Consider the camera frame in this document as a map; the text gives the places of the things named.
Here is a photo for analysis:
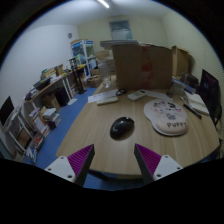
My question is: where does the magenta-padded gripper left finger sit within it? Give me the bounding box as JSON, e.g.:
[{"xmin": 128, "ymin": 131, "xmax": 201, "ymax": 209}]
[{"xmin": 44, "ymin": 143, "xmax": 96, "ymax": 188}]

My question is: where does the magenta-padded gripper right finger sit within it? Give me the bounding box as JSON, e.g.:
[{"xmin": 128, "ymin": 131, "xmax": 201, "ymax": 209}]
[{"xmin": 134, "ymin": 143, "xmax": 184, "ymax": 185}]

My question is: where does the black computer mouse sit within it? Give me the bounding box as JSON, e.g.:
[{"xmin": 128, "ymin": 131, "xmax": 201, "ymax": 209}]
[{"xmin": 109, "ymin": 116, "xmax": 135, "ymax": 140}]

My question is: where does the white printed mouse pad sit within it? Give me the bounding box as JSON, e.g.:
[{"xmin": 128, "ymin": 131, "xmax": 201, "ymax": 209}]
[{"xmin": 143, "ymin": 98, "xmax": 189, "ymax": 137}]

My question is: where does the shelf unit with books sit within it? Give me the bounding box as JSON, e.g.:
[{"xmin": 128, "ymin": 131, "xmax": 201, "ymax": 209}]
[{"xmin": 0, "ymin": 95, "xmax": 63, "ymax": 163}]

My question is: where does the flat white box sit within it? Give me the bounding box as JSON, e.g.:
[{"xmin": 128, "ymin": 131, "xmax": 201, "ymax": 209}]
[{"xmin": 96, "ymin": 96, "xmax": 120, "ymax": 107}]

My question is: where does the white paper sheet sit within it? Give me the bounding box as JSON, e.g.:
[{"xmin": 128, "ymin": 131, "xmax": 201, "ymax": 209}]
[
  {"xmin": 146, "ymin": 91, "xmax": 168, "ymax": 100},
  {"xmin": 87, "ymin": 88, "xmax": 118, "ymax": 104}
]

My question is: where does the black pen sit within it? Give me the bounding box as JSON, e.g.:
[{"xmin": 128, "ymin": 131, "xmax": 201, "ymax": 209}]
[{"xmin": 182, "ymin": 103, "xmax": 203, "ymax": 120}]

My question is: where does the white open notebook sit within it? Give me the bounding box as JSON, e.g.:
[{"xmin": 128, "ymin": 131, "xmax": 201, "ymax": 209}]
[{"xmin": 184, "ymin": 91, "xmax": 210, "ymax": 117}]

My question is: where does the clear plastic container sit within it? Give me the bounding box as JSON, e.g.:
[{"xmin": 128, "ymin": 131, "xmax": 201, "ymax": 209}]
[{"xmin": 172, "ymin": 81, "xmax": 185, "ymax": 95}]

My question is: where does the small brown cardboard box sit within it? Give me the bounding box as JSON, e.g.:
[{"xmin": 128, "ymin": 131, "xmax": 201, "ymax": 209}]
[{"xmin": 87, "ymin": 74, "xmax": 103, "ymax": 88}]

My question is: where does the wooden side desk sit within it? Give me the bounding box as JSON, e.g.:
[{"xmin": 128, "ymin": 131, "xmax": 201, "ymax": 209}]
[{"xmin": 24, "ymin": 64, "xmax": 88, "ymax": 111}]

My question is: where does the blue book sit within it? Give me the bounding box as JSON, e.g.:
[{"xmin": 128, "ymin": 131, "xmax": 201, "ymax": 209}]
[{"xmin": 172, "ymin": 78, "xmax": 198, "ymax": 95}]

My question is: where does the black floor stand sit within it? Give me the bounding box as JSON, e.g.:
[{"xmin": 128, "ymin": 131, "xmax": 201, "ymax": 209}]
[{"xmin": 68, "ymin": 56, "xmax": 88, "ymax": 95}]

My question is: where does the clear plastic jug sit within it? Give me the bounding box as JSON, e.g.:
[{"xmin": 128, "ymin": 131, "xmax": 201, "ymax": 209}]
[{"xmin": 98, "ymin": 59, "xmax": 116, "ymax": 89}]

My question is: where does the large brown cardboard box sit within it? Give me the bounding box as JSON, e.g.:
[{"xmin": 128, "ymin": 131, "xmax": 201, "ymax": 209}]
[{"xmin": 111, "ymin": 43, "xmax": 174, "ymax": 91}]

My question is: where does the open brown cardboard box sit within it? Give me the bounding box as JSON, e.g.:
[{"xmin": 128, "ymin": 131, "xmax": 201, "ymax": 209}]
[{"xmin": 171, "ymin": 45, "xmax": 192, "ymax": 79}]

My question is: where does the glass-door display fridge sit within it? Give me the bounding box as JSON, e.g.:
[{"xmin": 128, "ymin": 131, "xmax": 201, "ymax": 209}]
[{"xmin": 69, "ymin": 39, "xmax": 98, "ymax": 78}]

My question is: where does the window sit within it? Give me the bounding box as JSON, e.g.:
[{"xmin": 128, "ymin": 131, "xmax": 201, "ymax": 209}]
[{"xmin": 109, "ymin": 20, "xmax": 134, "ymax": 41}]

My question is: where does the ceiling light tube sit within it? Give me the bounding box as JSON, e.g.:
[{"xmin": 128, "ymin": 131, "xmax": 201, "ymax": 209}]
[{"xmin": 96, "ymin": 0, "xmax": 111, "ymax": 9}]

